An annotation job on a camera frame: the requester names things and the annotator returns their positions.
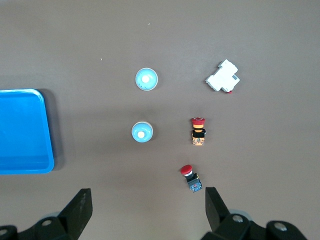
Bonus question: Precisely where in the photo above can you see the red yellow emergency stop button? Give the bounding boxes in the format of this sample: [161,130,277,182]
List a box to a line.
[191,116,207,147]

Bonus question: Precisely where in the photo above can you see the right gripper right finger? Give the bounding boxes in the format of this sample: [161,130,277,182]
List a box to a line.
[202,186,312,240]

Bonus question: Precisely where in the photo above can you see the blue call bell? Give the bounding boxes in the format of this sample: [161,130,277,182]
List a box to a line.
[130,121,154,144]
[134,67,159,92]

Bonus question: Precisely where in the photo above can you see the white circuit breaker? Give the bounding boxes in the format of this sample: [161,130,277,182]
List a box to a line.
[205,59,241,95]

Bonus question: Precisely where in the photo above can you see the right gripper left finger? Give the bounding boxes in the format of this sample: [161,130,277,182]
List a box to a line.
[0,188,93,240]

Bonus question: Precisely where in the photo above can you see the blue plastic tray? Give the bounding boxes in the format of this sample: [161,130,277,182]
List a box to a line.
[0,88,55,175]

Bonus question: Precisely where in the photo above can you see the brown table cover mat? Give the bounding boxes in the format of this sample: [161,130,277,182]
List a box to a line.
[0,0,320,240]

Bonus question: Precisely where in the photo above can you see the red push button switch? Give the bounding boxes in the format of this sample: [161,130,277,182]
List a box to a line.
[180,164,203,193]

